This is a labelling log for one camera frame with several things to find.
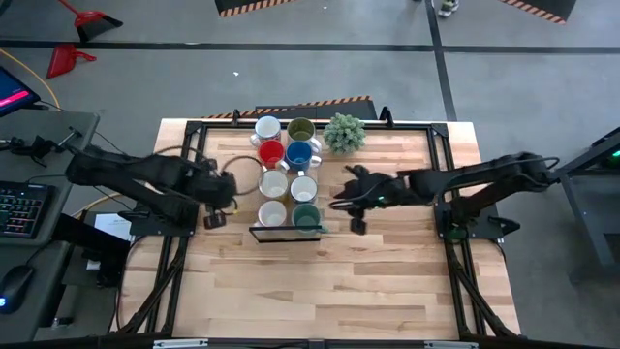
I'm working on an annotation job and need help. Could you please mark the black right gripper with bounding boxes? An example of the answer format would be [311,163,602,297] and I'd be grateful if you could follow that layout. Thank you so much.
[327,173,413,237]

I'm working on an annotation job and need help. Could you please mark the grey computer desk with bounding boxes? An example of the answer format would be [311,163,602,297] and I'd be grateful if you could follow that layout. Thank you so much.
[0,111,102,344]

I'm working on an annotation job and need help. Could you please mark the blue mug white handle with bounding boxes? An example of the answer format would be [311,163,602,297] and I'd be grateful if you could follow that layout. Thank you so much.
[284,141,323,172]

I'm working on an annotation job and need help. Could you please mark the black-framed wooden shelf riser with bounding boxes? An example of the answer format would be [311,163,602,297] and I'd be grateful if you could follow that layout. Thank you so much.
[247,138,325,244]

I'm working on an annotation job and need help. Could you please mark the potted green succulent plant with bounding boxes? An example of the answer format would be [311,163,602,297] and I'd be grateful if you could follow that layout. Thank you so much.
[323,112,367,157]

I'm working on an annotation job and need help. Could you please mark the black desk clamp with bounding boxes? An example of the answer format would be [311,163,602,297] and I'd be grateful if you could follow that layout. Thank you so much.
[0,126,84,169]

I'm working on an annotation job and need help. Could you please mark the silver metal bracket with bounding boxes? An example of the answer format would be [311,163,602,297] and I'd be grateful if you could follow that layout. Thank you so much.
[421,340,480,349]
[152,337,210,349]

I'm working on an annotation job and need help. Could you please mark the red mug white handle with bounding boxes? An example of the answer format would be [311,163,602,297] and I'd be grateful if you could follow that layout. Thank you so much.
[257,139,287,170]

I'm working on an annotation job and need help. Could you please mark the grey patterned mug red rim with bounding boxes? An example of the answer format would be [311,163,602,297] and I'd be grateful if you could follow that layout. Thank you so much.
[257,200,288,228]

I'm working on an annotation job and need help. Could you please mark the yellow floor cable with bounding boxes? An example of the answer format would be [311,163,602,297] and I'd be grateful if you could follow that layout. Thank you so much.
[0,48,128,217]

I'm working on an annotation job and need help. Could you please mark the black aluminium rig frame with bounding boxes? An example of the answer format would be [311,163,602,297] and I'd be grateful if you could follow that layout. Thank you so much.
[110,106,522,349]

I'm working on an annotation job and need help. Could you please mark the dark arm cable loop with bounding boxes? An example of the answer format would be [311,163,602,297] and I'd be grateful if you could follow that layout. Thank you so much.
[220,154,265,197]

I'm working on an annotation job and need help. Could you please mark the yellow mug white handle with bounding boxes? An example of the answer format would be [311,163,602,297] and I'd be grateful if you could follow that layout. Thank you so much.
[258,164,291,202]

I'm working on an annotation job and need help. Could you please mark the black side stand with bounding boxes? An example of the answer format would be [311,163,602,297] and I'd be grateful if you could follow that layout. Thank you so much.
[556,124,620,270]

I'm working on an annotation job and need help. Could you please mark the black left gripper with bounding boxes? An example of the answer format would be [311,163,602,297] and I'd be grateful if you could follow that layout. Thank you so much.
[191,167,239,231]

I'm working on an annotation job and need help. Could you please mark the olive green mug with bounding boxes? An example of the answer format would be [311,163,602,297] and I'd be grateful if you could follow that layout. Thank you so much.
[286,116,324,152]

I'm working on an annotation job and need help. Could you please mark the dark desk monitor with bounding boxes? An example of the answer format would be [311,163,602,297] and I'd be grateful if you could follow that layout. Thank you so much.
[0,65,43,118]

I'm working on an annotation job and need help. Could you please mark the backlit black keyboard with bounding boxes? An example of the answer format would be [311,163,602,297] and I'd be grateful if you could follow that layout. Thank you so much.
[0,179,55,239]

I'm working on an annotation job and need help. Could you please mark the blue white patterned mug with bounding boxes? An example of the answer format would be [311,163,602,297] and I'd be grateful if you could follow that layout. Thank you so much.
[289,170,320,204]

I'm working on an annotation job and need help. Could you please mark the sage green faceted mug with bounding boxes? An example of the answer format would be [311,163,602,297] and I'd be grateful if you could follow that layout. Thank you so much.
[291,203,329,237]

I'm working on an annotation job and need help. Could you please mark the white paper sheet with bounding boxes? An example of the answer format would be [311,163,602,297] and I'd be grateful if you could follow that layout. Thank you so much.
[93,211,133,242]

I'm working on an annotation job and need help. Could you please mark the red lattice mug blue rim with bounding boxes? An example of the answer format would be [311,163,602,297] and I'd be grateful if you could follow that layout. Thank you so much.
[249,114,283,148]

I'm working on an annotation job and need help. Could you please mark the black computer mouse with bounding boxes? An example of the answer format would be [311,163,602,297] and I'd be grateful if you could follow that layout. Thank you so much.
[0,264,38,315]

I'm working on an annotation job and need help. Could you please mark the black equipment unit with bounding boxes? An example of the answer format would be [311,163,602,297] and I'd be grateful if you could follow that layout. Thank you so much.
[51,211,133,288]

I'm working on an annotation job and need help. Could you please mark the red hand dustpan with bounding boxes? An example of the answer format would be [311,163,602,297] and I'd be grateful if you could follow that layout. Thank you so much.
[45,43,98,81]

